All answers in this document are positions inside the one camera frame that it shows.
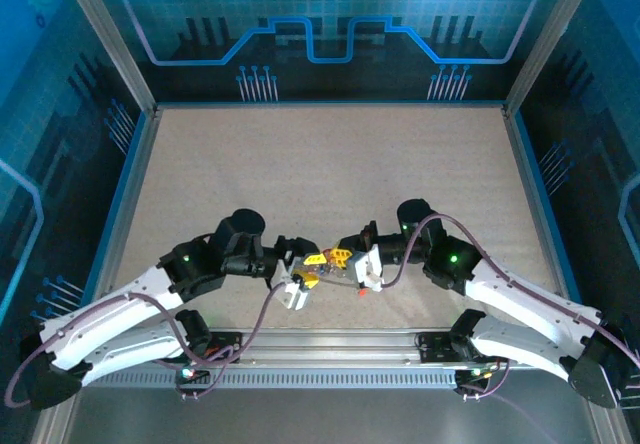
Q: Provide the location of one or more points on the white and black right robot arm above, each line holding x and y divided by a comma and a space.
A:
525, 304

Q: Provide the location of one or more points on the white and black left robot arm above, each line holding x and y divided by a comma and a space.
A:
100, 324

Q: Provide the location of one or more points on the grey metal shelf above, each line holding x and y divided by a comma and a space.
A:
325, 419

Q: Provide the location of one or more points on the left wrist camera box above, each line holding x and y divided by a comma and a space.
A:
295, 294

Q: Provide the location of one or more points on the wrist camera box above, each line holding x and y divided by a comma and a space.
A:
367, 271
295, 294

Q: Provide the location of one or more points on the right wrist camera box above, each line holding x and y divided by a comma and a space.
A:
367, 271

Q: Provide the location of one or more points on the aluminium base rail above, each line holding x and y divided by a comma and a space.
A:
330, 344

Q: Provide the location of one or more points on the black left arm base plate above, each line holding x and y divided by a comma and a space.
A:
225, 340

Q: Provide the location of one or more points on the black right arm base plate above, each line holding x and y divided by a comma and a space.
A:
435, 350

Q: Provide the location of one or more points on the aluminium table side rail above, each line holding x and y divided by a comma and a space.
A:
537, 214
132, 189

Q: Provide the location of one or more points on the black controller bracket with light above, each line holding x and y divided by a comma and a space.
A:
472, 377
192, 377

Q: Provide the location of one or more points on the aluminium frame post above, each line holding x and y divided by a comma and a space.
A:
111, 39
550, 39

